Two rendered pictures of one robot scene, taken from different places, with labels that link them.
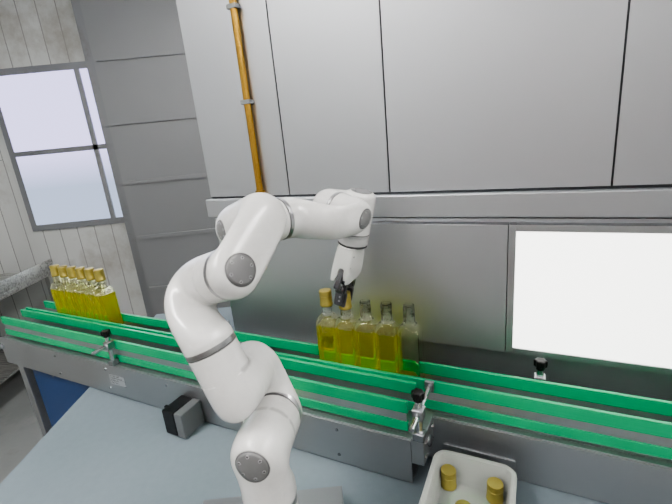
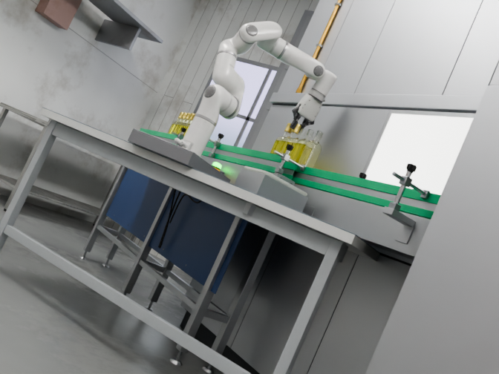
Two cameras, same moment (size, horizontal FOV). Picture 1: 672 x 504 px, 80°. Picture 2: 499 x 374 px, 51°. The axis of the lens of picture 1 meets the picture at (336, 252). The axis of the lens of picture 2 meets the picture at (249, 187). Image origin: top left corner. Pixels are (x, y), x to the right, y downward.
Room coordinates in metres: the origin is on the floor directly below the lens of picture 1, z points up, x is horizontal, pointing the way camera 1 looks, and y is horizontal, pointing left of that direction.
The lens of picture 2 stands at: (-1.11, -1.15, 0.62)
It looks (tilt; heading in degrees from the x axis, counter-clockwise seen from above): 4 degrees up; 31
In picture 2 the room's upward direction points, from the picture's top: 24 degrees clockwise
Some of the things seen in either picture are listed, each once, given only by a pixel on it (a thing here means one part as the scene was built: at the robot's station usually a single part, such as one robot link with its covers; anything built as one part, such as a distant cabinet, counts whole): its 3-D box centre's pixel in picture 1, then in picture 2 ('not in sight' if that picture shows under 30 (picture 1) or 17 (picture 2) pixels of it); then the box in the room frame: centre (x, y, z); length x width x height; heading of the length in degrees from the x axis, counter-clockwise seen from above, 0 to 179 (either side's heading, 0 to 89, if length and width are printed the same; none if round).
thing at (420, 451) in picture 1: (423, 438); (281, 185); (0.79, -0.17, 0.85); 0.09 x 0.04 x 0.07; 153
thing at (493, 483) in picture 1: (495, 490); not in sight; (0.68, -0.29, 0.79); 0.04 x 0.04 x 0.04
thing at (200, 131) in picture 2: not in sight; (194, 136); (0.55, 0.16, 0.87); 0.16 x 0.13 x 0.15; 178
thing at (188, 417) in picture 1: (183, 416); not in sight; (1.04, 0.50, 0.79); 0.08 x 0.08 x 0.08; 63
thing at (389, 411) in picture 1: (147, 357); (191, 145); (1.18, 0.65, 0.93); 1.75 x 0.01 x 0.08; 63
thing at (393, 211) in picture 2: not in sight; (402, 201); (0.48, -0.73, 0.90); 0.17 x 0.05 x 0.23; 153
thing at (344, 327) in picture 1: (349, 351); (282, 159); (0.99, -0.01, 0.99); 0.06 x 0.06 x 0.21; 63
